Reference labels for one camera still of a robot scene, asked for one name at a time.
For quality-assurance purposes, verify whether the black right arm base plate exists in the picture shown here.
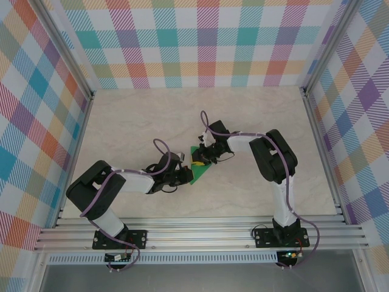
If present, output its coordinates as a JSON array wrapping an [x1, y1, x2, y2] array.
[[253, 228, 311, 249]]

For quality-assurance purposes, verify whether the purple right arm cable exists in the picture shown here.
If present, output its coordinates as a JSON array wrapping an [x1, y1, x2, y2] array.
[[199, 109, 320, 270]]

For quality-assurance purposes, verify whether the slotted white cable duct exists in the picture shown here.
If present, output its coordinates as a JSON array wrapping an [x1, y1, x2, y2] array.
[[47, 254, 279, 265]]

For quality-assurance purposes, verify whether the aluminium frame post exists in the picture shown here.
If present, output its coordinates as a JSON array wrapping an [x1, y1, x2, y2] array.
[[299, 0, 358, 97], [36, 0, 95, 100]]

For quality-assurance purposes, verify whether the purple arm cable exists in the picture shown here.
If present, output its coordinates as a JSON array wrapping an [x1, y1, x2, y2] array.
[[199, 109, 320, 270], [79, 138, 183, 273]]

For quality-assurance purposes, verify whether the aluminium side rail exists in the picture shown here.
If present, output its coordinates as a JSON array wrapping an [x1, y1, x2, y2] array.
[[300, 86, 349, 224], [53, 91, 95, 228]]

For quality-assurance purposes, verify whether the aluminium frame beam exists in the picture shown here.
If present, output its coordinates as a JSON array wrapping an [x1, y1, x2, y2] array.
[[33, 215, 370, 252]]

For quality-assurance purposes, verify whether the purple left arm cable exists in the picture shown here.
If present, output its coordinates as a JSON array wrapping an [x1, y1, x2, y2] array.
[[79, 138, 183, 273]]

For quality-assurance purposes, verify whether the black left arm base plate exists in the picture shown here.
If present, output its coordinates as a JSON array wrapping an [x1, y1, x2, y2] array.
[[92, 229, 148, 250]]

